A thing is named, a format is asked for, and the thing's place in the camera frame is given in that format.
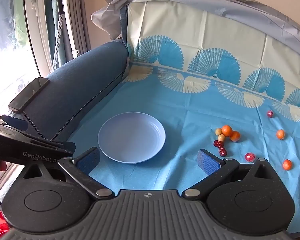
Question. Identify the light blue plate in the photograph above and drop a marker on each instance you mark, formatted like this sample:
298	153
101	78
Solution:
131	138

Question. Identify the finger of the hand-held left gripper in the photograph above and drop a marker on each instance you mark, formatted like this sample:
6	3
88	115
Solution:
15	123

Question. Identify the white window frame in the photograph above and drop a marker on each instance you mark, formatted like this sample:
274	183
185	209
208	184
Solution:
35	30

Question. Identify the large red ball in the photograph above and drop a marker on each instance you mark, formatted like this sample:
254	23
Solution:
250	157

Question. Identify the dark green curtain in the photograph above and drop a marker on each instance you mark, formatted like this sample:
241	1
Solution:
76	25

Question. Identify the small red wrapped ball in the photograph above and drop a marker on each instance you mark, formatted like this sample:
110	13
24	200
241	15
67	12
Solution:
270	113

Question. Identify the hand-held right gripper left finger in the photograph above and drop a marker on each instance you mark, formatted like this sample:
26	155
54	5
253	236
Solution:
88	160

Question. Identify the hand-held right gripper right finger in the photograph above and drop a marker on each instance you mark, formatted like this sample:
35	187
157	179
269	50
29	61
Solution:
207	161

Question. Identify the red date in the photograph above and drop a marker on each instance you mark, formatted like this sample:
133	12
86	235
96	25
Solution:
222	151
218	144

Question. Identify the blue printed tablecloth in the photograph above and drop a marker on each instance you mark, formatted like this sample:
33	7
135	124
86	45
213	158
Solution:
190	110

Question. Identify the small orange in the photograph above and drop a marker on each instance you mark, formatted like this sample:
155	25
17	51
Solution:
287	165
226	130
280	134
235	136

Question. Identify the beige longan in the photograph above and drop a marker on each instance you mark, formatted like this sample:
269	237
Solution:
221	138
218	131

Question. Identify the black smartphone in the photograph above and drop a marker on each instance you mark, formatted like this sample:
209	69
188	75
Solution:
28	95

